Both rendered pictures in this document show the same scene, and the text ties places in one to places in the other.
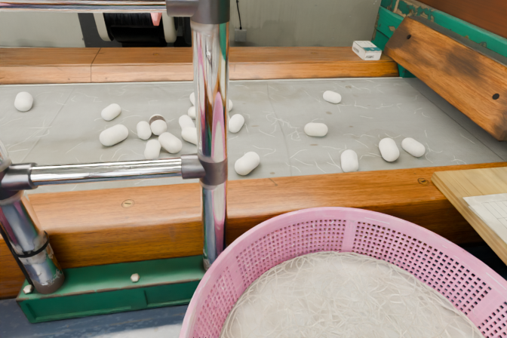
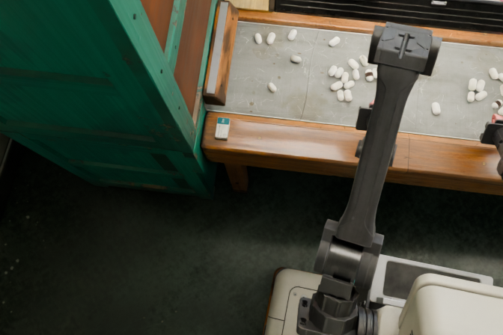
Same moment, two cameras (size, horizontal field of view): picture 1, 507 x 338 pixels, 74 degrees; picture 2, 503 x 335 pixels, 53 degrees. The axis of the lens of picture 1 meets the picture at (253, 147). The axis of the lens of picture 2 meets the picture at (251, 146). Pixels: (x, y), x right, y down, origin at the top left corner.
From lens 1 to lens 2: 1.57 m
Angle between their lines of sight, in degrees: 68
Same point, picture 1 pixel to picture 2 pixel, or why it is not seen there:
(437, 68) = (228, 54)
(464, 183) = (266, 3)
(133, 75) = not seen: hidden behind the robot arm
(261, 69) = (303, 125)
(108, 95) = not seen: hidden behind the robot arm
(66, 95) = (418, 120)
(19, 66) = (450, 143)
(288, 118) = (302, 76)
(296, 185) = (322, 19)
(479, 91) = (232, 27)
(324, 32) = not seen: outside the picture
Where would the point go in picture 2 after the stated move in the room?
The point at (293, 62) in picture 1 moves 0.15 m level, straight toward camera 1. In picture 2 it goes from (281, 125) to (301, 80)
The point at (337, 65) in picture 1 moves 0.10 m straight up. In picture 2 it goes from (250, 120) to (249, 108)
